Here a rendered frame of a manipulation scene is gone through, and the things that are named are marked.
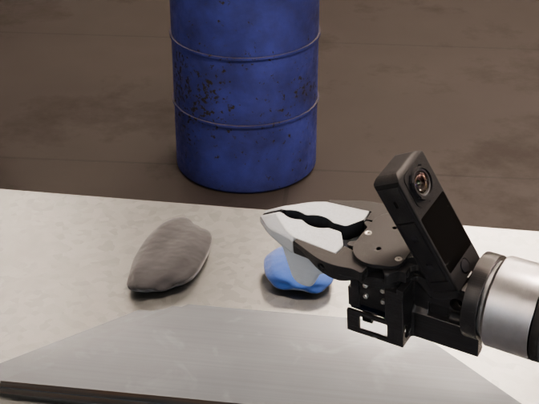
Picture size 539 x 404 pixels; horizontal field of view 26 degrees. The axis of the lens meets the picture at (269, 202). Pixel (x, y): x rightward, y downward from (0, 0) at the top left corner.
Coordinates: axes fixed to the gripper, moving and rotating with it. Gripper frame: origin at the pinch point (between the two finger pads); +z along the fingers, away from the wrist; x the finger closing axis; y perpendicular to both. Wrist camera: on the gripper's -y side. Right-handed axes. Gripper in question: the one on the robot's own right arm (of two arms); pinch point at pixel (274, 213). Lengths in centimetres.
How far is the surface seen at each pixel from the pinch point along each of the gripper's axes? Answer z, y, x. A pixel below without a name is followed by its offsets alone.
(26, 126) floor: 241, 174, 201
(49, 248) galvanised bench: 58, 45, 28
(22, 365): 42, 40, 4
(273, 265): 26, 43, 38
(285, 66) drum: 131, 129, 214
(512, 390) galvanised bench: -12, 45, 32
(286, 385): 11.0, 40.8, 16.1
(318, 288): 18, 44, 37
